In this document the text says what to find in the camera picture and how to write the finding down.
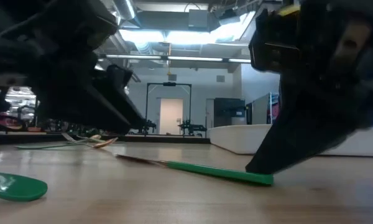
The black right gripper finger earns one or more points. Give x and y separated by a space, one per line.
298 133

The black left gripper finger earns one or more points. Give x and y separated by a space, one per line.
81 105
118 81

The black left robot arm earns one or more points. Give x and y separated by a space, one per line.
6 9

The black background robot arm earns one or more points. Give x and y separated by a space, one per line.
150 126
25 109
189 127

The shelf with pink bins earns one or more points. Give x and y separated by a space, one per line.
275 107

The red background equipment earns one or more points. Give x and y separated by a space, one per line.
6 123

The long ceiling light strip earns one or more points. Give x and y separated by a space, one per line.
174 58

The white cutlery tray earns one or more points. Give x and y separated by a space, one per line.
236 140

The white door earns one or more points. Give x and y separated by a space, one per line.
171 116

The grey ceiling box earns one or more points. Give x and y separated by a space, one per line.
199 18

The black gantry frame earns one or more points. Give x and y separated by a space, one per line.
169 83

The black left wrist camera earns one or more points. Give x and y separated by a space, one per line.
81 25

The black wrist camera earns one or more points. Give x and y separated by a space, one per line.
273 46
81 25

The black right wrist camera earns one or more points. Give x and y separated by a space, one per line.
273 46

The round silver ceiling duct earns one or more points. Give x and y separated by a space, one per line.
126 7

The black table frame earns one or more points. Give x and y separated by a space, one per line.
174 139

